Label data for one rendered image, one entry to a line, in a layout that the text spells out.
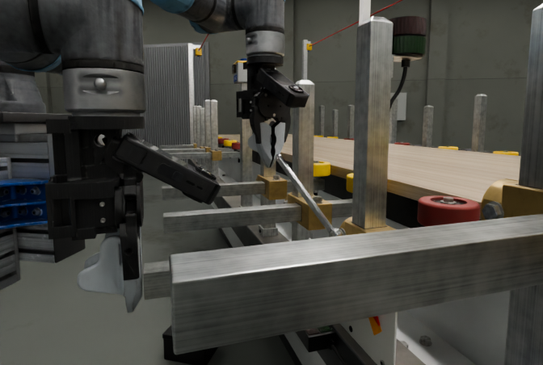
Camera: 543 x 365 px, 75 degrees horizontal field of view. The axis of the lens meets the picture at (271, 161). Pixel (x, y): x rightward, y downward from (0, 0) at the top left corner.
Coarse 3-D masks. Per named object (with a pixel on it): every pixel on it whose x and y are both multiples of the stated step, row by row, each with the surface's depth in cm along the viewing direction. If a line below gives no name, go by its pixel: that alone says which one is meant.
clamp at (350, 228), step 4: (344, 220) 55; (348, 220) 55; (344, 224) 55; (348, 224) 52; (352, 224) 51; (356, 224) 51; (344, 228) 54; (348, 228) 52; (352, 228) 51; (356, 228) 50; (360, 228) 50; (372, 228) 50; (376, 228) 50; (380, 228) 50; (384, 228) 50; (388, 228) 50; (392, 228) 50; (348, 232) 52; (352, 232) 51; (356, 232) 50; (360, 232) 49; (364, 232) 48; (368, 232) 48; (372, 232) 48
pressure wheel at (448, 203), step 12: (420, 204) 51; (432, 204) 49; (444, 204) 48; (456, 204) 50; (468, 204) 48; (420, 216) 51; (432, 216) 49; (444, 216) 47; (456, 216) 47; (468, 216) 47
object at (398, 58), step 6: (396, 36) 48; (396, 54) 48; (402, 54) 48; (408, 54) 48; (414, 54) 48; (420, 54) 48; (396, 60) 51; (402, 60) 50; (408, 60) 50; (414, 60) 51; (402, 66) 50; (408, 66) 50; (402, 72) 51; (402, 78) 51; (402, 84) 51; (396, 96) 51; (390, 102) 51; (390, 108) 51
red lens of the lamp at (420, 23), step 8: (408, 16) 47; (416, 16) 47; (400, 24) 47; (408, 24) 47; (416, 24) 47; (424, 24) 48; (400, 32) 48; (408, 32) 47; (416, 32) 47; (424, 32) 48
